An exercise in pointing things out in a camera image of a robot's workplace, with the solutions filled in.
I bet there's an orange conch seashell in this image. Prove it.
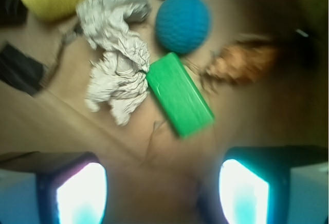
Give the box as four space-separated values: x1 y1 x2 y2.
200 38 281 91

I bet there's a blue textured ball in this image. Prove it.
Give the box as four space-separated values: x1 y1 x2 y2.
155 0 212 54

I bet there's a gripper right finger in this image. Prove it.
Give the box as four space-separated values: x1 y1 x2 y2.
218 146 290 223

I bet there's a crumpled white paper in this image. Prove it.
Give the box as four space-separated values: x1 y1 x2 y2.
76 0 151 125

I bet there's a green rectangular block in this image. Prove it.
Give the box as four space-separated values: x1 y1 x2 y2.
146 52 214 138

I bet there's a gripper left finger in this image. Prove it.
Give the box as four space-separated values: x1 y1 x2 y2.
36 152 107 223

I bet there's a brown paper bag bin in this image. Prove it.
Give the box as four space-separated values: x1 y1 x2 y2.
1 0 328 223

